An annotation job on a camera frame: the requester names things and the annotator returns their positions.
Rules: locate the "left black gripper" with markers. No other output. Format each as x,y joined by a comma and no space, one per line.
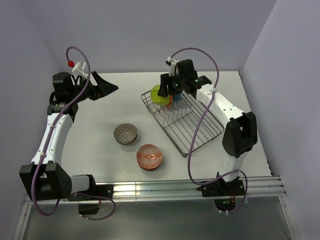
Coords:
103,89

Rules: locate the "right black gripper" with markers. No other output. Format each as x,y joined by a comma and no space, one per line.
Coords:
165,79

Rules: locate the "orange bowl white inside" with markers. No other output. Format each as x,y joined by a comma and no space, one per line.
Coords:
170,101

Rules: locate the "blue ceramic bowl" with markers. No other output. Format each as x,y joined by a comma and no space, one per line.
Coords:
176,98

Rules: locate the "brown patterned bowl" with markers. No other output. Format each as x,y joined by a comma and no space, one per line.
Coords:
125,131

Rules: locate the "pale green celadon bowl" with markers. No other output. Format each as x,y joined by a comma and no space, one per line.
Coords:
126,141

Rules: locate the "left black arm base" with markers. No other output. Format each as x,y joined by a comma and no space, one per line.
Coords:
89,202

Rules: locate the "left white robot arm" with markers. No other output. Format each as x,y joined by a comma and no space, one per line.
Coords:
44,178

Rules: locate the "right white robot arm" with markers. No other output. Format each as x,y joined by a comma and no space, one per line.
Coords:
240,128

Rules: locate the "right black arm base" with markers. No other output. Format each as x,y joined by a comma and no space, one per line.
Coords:
229,190

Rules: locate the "orange patterned bowl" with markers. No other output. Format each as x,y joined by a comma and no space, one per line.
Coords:
148,153

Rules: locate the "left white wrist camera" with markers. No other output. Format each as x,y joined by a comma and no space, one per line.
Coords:
78,68

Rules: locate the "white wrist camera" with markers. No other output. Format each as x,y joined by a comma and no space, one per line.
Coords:
172,63
78,68

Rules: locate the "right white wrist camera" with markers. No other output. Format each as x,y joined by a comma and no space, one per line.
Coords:
172,63

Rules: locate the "grey wire dish rack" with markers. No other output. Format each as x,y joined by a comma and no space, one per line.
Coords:
179,121

